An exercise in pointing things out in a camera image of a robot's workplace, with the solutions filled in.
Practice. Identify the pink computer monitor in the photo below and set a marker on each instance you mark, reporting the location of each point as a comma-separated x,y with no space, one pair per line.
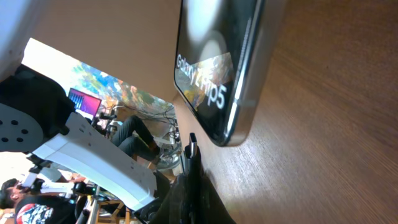
85,104

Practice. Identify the seated person in dark trousers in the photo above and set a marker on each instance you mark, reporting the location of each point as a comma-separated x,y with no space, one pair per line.
134,139

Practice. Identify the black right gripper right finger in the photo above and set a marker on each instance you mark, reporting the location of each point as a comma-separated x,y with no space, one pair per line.
211,209

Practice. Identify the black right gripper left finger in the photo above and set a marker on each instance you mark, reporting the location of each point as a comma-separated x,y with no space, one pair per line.
175,208

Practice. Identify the person in black shirt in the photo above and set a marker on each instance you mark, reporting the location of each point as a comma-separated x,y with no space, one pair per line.
36,209

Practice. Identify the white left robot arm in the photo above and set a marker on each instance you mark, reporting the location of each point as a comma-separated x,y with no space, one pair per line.
38,118

